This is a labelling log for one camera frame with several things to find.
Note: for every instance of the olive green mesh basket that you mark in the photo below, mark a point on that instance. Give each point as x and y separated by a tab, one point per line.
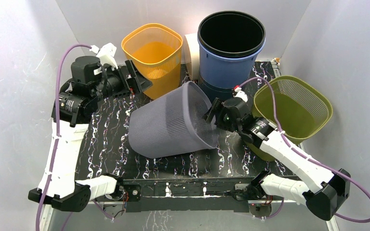
301	110

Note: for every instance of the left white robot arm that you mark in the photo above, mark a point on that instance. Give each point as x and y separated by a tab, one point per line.
74	105

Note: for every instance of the orange mesh waste basket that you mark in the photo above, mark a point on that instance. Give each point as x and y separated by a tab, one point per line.
156	52

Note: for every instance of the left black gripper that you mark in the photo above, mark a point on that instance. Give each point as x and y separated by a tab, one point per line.
137	83

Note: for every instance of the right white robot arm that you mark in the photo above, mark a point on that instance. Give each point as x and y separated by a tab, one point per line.
319	189

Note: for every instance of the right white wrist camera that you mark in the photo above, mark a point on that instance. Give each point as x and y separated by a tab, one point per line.
239	93

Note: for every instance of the grey mesh waste basket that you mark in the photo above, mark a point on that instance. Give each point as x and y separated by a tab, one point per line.
173	124

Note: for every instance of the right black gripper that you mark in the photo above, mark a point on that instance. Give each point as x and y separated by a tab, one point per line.
215	110

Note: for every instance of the blue plastic bin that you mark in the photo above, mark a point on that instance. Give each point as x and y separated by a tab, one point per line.
219	75

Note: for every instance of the white curved plastic object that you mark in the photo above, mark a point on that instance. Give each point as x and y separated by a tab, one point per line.
191	52

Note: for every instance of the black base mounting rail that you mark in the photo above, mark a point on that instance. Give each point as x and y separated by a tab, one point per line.
189	194

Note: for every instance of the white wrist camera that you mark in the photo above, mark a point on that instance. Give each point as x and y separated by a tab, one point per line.
239	93
105	54

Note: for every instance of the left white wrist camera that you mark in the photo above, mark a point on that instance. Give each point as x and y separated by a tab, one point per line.
105	54

